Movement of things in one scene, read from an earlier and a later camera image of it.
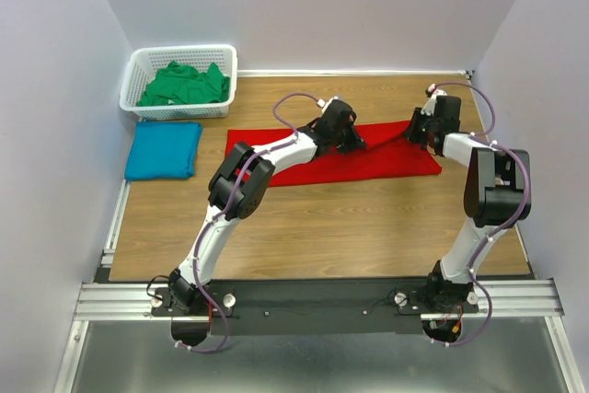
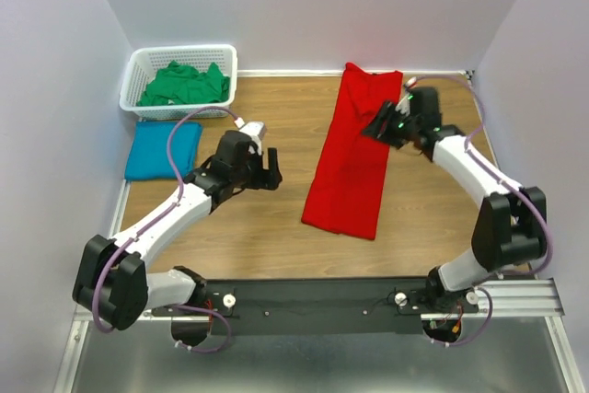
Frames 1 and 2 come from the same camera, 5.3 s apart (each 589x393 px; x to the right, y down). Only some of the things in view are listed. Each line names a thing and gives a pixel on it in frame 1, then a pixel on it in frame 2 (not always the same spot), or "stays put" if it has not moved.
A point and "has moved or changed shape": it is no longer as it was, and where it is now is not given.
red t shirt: [388, 152] has moved or changed shape
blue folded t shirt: [164, 150] stays put
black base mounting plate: [388, 306] stays put
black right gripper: [416, 118] -> [374, 129]
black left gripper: [355, 143] -> [265, 179]
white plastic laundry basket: [181, 82] stays put
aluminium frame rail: [136, 302] stays put
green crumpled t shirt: [179, 85] stays put
